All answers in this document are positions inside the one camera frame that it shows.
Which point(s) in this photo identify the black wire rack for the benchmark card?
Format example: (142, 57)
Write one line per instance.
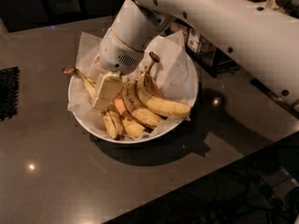
(214, 62)

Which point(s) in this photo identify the yellow banana bottom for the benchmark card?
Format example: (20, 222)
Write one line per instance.
(133, 128)

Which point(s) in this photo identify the black chair frame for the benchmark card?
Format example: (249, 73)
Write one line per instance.
(63, 11)

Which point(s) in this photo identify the white packet boxes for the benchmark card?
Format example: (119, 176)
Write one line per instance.
(194, 41)

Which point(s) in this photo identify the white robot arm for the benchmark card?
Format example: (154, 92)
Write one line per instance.
(262, 41)

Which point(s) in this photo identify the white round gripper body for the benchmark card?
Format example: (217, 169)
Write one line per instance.
(118, 56)

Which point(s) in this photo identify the orange-tinted banana underneath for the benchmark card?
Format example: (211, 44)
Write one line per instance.
(118, 102)

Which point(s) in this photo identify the spotted yellow banana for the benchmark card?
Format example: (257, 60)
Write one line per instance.
(110, 115)

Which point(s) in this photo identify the white bowl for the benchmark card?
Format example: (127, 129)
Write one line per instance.
(93, 128)

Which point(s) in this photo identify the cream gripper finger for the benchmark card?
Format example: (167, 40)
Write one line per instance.
(108, 86)
(95, 68)

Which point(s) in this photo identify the black grid vent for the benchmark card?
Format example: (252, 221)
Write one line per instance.
(9, 87)

